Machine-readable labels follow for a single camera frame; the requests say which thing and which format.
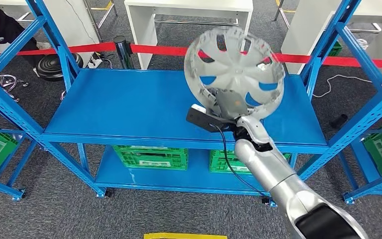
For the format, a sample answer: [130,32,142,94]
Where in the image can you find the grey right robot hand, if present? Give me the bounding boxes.
[212,89,249,121]

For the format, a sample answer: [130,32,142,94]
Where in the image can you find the silver plastic hubcap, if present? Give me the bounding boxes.
[183,26,286,121]

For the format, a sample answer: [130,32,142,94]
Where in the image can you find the blue metal shelf rack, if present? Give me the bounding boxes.
[0,0,382,209]
[337,130,382,205]
[0,122,43,202]

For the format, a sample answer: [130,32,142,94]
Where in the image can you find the red barrier belt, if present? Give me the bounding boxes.
[0,41,382,70]

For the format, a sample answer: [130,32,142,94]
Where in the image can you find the white table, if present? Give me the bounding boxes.
[280,0,382,82]
[124,0,254,70]

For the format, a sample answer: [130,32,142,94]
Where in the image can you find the black cylinder object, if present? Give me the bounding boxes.
[329,114,349,129]

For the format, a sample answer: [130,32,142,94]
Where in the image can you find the white power strip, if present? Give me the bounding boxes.
[87,52,105,69]

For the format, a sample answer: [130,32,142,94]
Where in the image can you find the white cabinet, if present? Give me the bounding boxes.
[42,0,100,67]

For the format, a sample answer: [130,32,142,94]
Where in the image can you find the black round stool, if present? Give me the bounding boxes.
[0,74,29,103]
[36,52,84,101]

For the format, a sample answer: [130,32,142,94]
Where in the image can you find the person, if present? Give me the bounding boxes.
[0,7,52,78]

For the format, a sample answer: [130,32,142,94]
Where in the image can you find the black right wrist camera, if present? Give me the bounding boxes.
[186,104,238,133]

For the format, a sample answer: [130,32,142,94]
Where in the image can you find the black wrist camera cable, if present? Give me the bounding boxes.
[209,123,271,199]

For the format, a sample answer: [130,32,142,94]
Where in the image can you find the black stanchion post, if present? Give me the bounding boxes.
[113,35,135,70]

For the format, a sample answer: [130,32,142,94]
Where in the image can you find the white floor cable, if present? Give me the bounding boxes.
[312,74,373,99]

